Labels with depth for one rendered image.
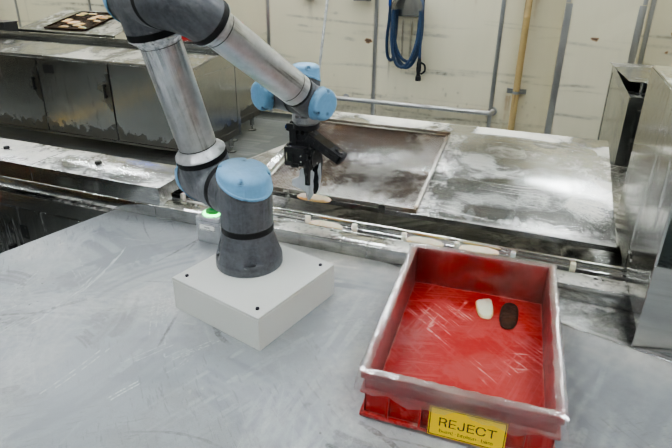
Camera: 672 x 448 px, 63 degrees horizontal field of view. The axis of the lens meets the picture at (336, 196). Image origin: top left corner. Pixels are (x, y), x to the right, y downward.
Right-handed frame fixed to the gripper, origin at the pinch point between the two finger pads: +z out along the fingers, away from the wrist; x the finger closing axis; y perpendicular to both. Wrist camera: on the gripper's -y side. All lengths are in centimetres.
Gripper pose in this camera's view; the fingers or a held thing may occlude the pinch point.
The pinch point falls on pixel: (314, 193)
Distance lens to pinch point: 151.7
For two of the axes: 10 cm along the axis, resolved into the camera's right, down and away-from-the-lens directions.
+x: -3.6, 3.7, -8.6
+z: -0.1, 9.2, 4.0
